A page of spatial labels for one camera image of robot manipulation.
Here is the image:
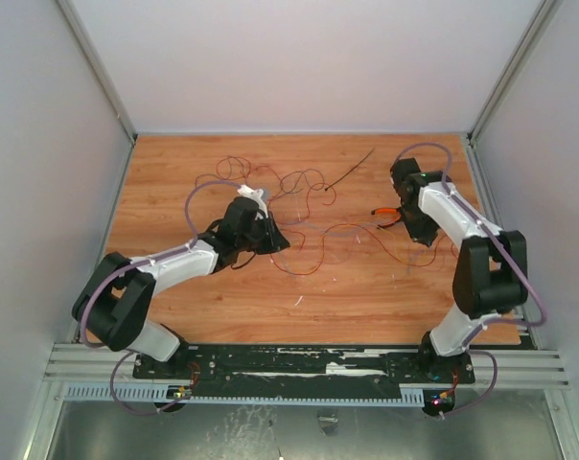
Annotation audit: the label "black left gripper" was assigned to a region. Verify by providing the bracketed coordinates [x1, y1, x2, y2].
[238, 211, 290, 255]

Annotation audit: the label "long red wire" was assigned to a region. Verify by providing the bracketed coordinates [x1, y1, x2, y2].
[266, 222, 463, 277]

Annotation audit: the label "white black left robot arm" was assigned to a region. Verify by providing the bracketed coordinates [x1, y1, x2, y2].
[72, 196, 290, 379]

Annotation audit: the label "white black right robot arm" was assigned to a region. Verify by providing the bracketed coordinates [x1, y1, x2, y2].
[390, 158, 528, 381]

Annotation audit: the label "black zip tie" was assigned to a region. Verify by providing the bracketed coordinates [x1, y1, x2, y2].
[323, 147, 376, 192]

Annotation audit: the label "orange black needle-nose pliers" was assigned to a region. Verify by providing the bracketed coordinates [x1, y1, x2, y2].
[371, 207, 404, 229]

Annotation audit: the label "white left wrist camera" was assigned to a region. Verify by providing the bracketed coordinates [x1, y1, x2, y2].
[238, 185, 269, 216]

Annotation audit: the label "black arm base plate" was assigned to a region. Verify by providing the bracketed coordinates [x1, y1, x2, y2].
[132, 344, 475, 401]

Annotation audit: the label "grey slotted cable duct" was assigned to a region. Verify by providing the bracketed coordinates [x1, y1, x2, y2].
[62, 381, 426, 407]

